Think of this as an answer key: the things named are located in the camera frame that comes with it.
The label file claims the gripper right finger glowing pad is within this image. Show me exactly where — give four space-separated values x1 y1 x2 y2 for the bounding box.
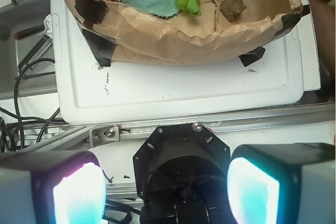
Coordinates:
227 143 335 223

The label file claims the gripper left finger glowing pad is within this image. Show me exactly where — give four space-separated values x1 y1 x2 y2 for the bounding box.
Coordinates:
1 151 106 223

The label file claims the brown rock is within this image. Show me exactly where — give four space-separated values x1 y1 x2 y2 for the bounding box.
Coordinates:
220 0 247 22

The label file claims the white plastic lid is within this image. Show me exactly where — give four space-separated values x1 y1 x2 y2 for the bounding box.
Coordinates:
50 0 321 124

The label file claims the brown paper bag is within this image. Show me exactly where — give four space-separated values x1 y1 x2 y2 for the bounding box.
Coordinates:
64 0 303 67

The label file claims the aluminium frame rail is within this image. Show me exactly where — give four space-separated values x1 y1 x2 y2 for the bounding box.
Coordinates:
5 102 336 151

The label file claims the black cable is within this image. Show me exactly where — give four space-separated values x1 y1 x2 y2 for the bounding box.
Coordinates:
0 58 62 154

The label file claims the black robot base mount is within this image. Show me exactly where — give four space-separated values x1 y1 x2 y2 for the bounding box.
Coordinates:
133 123 235 223

